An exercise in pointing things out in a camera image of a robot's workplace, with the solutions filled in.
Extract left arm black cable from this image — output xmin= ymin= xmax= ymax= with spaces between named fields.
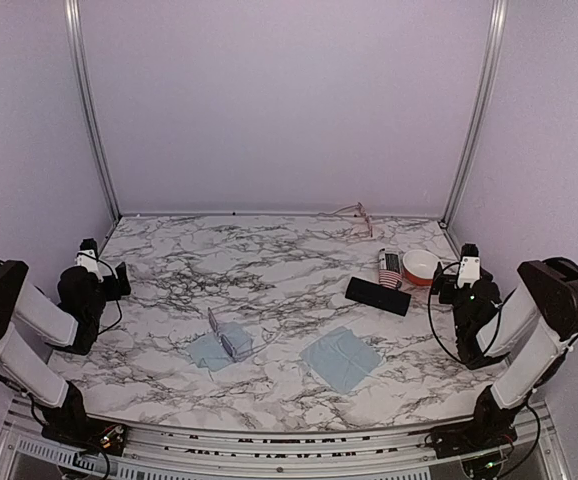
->
xmin=96 ymin=297 xmax=123 ymax=335

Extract right aluminium frame post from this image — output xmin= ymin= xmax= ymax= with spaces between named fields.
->
xmin=441 ymin=0 xmax=509 ymax=229

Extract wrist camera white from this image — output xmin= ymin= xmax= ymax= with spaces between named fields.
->
xmin=456 ymin=243 xmax=481 ymax=289
xmin=76 ymin=238 xmax=113 ymax=282

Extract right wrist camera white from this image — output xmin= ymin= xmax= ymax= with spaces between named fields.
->
xmin=456 ymin=243 xmax=481 ymax=289

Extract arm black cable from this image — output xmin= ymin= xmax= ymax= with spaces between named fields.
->
xmin=96 ymin=297 xmax=123 ymax=335
xmin=427 ymin=261 xmax=475 ymax=364

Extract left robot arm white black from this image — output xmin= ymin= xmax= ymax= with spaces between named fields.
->
xmin=0 ymin=250 xmax=130 ymax=456

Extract orange white bowl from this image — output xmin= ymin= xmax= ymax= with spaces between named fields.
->
xmin=402 ymin=249 xmax=440 ymax=287

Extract clear purple lens sunglasses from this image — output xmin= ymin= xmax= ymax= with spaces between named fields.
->
xmin=207 ymin=308 xmax=266 ymax=362

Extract aluminium frame post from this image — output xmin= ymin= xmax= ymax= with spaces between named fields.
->
xmin=441 ymin=0 xmax=509 ymax=229
xmin=64 ymin=0 xmax=121 ymax=223

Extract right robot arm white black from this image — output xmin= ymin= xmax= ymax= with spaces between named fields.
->
xmin=428 ymin=256 xmax=578 ymax=458

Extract left aluminium frame post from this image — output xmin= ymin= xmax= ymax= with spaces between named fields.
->
xmin=64 ymin=0 xmax=121 ymax=223

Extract pink frame sunglasses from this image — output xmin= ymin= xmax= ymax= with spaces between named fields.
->
xmin=319 ymin=201 xmax=374 ymax=238

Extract front aluminium rail base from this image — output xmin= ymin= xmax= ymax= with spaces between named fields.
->
xmin=0 ymin=398 xmax=572 ymax=479

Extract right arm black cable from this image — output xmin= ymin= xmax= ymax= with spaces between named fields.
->
xmin=427 ymin=261 xmax=475 ymax=364

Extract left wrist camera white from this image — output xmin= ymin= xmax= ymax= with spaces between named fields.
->
xmin=76 ymin=238 xmax=113 ymax=282

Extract blue cleaning cloth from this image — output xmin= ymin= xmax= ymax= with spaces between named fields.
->
xmin=300 ymin=327 xmax=382 ymax=394
xmin=186 ymin=332 xmax=238 ymax=372

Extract black glasses case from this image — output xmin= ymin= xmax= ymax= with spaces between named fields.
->
xmin=345 ymin=277 xmax=411 ymax=317

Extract striped flag glasses pouch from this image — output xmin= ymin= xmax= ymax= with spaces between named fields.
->
xmin=378 ymin=248 xmax=402 ymax=290

